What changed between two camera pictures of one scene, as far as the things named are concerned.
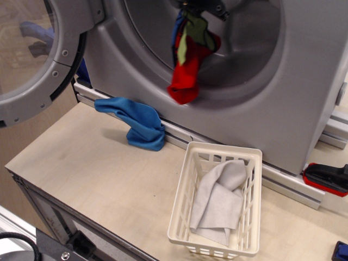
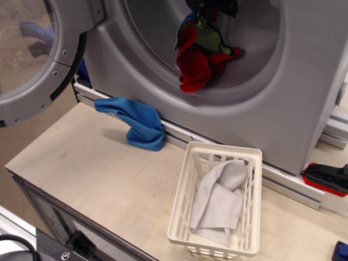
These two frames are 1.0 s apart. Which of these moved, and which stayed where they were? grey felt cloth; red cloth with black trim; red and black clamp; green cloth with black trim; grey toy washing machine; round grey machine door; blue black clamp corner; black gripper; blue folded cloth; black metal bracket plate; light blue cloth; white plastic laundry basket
Moved: green cloth with black trim; black gripper; red cloth with black trim; light blue cloth
Stayed: red and black clamp; grey toy washing machine; blue folded cloth; white plastic laundry basket; round grey machine door; blue black clamp corner; grey felt cloth; black metal bracket plate
